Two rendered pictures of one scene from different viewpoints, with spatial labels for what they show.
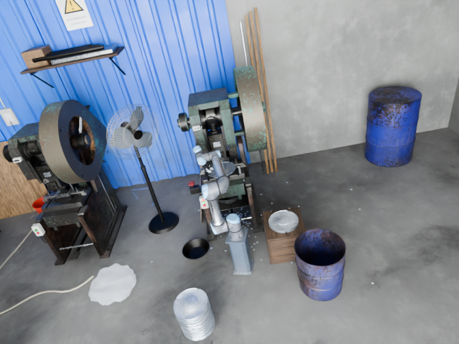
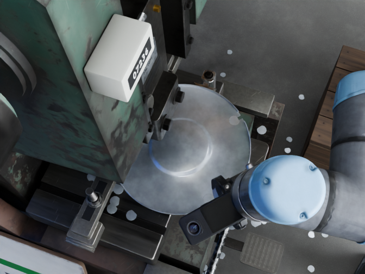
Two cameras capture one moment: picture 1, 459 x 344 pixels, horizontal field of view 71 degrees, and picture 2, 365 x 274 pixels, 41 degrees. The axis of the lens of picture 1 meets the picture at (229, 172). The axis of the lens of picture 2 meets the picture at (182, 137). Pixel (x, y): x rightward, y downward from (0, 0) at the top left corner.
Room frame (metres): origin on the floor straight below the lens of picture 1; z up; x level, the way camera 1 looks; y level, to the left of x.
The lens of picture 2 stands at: (2.69, 0.46, 1.70)
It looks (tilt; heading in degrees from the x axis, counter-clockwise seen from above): 64 degrees down; 294
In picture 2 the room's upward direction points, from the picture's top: 6 degrees counter-clockwise
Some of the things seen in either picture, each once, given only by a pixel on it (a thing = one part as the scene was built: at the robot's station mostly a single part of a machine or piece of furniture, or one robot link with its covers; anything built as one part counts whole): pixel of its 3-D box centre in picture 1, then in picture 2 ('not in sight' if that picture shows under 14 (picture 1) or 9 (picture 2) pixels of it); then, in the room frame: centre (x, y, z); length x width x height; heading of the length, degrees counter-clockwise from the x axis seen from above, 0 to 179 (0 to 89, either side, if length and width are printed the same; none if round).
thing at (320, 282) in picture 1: (320, 265); not in sight; (1.87, -0.61, 0.24); 0.42 x 0.42 x 0.48
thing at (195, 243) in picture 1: (196, 250); not in sight; (2.55, 0.52, 0.04); 0.30 x 0.30 x 0.07
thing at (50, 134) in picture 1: (74, 168); not in sight; (3.43, 1.78, 0.87); 1.53 x 0.99 x 1.74; 176
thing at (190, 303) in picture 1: (190, 303); not in sight; (1.70, 0.53, 0.31); 0.29 x 0.29 x 0.01
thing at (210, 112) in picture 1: (212, 122); not in sight; (2.99, 0.07, 1.27); 0.21 x 0.12 x 0.34; 178
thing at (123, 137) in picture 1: (146, 155); not in sight; (3.51, 0.95, 0.80); 1.24 x 0.65 x 1.59; 178
